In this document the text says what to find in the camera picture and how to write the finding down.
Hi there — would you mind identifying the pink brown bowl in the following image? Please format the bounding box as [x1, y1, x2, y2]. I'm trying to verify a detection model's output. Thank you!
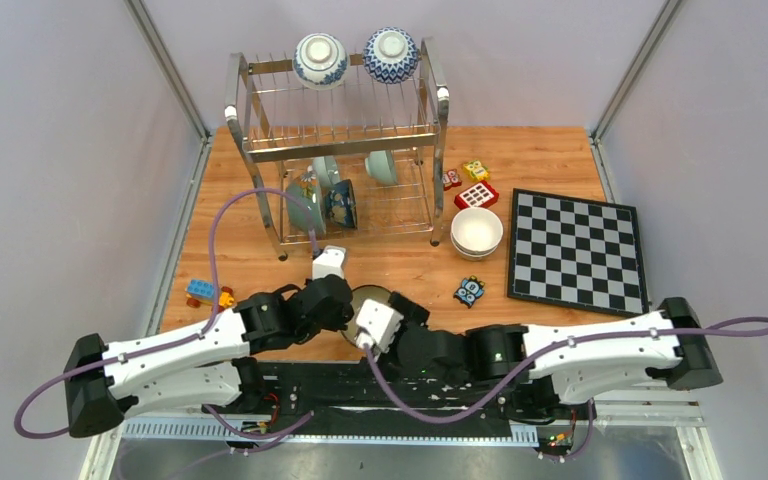
[341, 285, 391, 346]

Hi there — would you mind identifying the cream bowl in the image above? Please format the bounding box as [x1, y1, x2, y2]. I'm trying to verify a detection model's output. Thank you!
[450, 208, 504, 252]
[454, 244, 496, 261]

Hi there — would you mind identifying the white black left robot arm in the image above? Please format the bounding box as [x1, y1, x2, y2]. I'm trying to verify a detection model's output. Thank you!
[65, 274, 354, 438]

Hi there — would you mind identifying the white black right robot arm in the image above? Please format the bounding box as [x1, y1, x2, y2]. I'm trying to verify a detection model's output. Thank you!
[389, 297, 723, 418]

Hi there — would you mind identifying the steel two-tier dish rack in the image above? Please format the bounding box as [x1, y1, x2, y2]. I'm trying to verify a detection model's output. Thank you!
[224, 37, 450, 246]

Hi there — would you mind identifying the blue owl toy block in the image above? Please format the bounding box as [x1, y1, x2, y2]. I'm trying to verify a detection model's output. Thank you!
[453, 276, 485, 309]

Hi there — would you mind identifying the dark blue floral bowl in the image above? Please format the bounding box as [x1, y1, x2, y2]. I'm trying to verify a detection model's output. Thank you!
[325, 179, 358, 229]

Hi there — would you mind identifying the blue orange toy car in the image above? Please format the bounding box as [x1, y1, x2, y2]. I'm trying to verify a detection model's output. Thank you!
[185, 279, 236, 311]

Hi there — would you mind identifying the small celadon cup left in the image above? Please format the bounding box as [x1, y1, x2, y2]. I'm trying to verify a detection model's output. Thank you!
[312, 155, 341, 189]

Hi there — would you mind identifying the small celadon cup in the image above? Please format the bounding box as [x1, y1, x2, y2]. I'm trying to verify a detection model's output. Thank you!
[312, 155, 341, 189]
[364, 150, 398, 186]

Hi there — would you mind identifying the red calculator toy block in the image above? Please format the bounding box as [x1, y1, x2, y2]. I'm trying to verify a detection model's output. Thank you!
[454, 180, 499, 210]

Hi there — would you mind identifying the red owl toy block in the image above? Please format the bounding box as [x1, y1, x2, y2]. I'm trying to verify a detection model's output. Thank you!
[442, 169, 462, 191]

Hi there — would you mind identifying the small celadon cup right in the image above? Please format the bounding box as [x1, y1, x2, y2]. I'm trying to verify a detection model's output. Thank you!
[364, 150, 398, 186]

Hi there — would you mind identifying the yellow owl toy block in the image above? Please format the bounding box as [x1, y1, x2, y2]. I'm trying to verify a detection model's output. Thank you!
[462, 160, 490, 183]

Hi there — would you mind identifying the black white checkerboard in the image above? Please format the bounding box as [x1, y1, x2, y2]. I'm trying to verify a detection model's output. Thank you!
[506, 188, 650, 318]

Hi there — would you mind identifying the white blue floral bowl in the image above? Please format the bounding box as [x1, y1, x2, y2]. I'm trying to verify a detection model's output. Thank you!
[292, 33, 350, 91]

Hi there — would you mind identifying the blue white patterned bowl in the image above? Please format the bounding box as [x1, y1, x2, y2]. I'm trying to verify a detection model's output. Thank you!
[361, 27, 420, 85]

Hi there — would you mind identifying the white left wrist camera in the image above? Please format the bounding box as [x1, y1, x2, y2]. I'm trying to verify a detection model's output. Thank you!
[312, 245, 347, 280]

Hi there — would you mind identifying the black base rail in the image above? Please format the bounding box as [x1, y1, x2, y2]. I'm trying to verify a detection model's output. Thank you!
[102, 360, 703, 458]

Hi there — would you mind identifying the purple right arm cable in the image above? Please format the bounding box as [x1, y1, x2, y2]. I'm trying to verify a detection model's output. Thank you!
[364, 316, 768, 425]

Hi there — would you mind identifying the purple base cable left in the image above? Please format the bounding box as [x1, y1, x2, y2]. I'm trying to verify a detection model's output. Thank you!
[201, 404, 316, 458]

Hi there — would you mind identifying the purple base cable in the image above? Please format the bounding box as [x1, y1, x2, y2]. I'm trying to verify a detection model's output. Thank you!
[534, 400, 599, 464]
[201, 404, 316, 458]

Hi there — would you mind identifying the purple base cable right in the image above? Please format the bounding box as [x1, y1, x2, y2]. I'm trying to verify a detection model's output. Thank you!
[534, 400, 599, 464]

